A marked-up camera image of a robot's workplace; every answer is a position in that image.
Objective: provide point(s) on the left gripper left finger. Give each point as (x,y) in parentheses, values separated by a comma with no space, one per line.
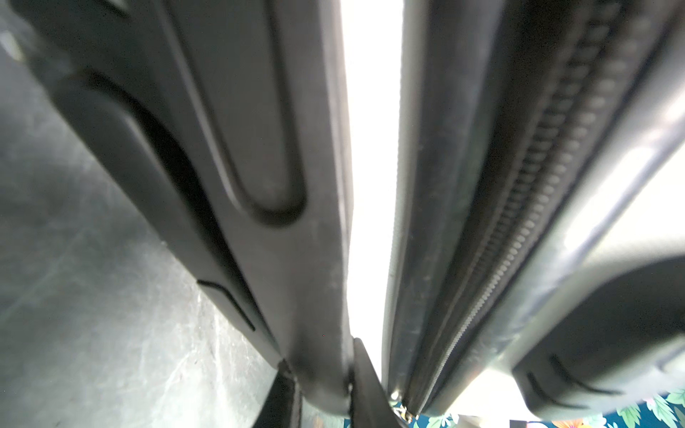
(282,407)

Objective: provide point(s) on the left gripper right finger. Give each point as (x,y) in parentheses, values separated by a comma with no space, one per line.
(369,406)

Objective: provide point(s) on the white black suitcase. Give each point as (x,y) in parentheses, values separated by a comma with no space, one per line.
(488,194)

